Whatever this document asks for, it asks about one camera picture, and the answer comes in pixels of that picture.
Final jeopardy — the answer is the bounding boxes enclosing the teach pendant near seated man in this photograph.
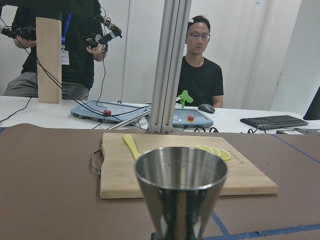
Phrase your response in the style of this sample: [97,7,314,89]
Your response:
[172,108,214,128]

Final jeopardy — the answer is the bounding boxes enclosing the black keyboard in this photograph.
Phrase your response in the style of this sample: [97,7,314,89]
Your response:
[240,115,309,130]

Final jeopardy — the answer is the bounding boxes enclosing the bamboo cutting board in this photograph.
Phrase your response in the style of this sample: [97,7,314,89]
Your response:
[100,132,279,199]

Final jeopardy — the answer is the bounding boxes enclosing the black monitor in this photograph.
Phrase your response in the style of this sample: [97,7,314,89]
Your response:
[303,88,320,121]

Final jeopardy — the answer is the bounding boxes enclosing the steel jigger measuring cup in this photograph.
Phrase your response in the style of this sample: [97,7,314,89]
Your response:
[134,147,228,240]

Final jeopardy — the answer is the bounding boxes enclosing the lemon slice nearest knife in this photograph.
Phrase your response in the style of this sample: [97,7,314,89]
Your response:
[189,145,208,151]

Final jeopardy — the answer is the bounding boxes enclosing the seated man in black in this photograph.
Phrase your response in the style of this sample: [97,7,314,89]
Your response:
[177,15,224,108]

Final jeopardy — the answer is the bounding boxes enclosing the aluminium frame post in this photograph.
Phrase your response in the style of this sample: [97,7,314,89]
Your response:
[148,0,192,134]

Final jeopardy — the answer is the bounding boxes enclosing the yellow plastic knife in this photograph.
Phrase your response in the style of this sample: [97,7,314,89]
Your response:
[123,134,141,160]

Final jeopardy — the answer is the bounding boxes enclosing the teach pendant near operator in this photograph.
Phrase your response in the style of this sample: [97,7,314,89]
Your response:
[70,100,149,123]

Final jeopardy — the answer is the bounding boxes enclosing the standing operator in black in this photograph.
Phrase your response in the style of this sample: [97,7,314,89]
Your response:
[4,0,107,101]

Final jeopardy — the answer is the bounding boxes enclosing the lemon slice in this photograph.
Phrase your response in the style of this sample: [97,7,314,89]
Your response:
[203,145,220,157]
[217,148,232,161]
[210,147,229,159]

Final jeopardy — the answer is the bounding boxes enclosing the wooden plank post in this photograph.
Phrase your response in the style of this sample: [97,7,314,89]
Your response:
[36,17,62,104]

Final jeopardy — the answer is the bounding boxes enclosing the black computer mouse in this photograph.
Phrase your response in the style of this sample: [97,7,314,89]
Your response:
[198,103,215,114]

